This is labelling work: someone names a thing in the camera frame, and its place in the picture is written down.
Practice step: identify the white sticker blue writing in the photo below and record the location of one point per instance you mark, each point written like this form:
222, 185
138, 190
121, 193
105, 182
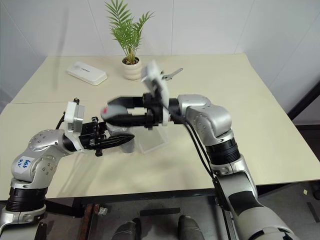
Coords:
23, 165

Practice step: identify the white flat rectangular case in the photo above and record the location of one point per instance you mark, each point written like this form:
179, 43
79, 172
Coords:
86, 73

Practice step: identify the black flat strip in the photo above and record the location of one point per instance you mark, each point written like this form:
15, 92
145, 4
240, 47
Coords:
160, 212

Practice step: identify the dark rounded shape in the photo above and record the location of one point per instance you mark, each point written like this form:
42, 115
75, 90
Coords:
191, 228
128, 230

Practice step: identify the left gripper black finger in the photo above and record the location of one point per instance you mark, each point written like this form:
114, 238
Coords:
103, 128
115, 142

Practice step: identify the clear plastic box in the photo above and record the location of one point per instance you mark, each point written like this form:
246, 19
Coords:
152, 140

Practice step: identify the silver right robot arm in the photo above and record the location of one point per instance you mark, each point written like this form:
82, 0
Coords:
212, 117

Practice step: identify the grey cup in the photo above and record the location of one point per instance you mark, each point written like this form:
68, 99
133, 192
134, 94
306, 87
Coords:
126, 147

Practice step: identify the small silver metal tool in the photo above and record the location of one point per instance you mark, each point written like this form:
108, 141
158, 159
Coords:
172, 74

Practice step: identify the white ribbed plant pot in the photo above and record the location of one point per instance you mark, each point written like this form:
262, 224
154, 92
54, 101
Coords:
131, 70

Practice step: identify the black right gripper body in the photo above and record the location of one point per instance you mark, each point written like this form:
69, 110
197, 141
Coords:
153, 112

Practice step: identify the black table frame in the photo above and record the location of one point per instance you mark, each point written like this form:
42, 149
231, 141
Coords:
150, 194

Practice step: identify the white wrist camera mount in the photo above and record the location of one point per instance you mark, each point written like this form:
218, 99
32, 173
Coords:
71, 117
156, 76

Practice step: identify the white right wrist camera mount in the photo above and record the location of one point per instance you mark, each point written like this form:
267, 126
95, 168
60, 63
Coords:
156, 76

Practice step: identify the grey jar lid red mark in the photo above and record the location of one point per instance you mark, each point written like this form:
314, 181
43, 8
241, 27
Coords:
113, 111

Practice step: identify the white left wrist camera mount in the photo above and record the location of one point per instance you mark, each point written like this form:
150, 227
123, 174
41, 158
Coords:
71, 117

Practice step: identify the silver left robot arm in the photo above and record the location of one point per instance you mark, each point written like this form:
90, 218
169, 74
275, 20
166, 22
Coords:
42, 145

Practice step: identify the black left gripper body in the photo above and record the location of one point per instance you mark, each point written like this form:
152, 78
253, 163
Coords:
88, 130

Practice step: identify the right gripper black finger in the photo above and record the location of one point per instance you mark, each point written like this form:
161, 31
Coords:
131, 101
135, 121

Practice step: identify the green palm plant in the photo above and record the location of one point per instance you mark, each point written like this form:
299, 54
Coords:
127, 30

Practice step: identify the black slanted pole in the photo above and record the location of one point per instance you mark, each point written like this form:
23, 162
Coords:
305, 98

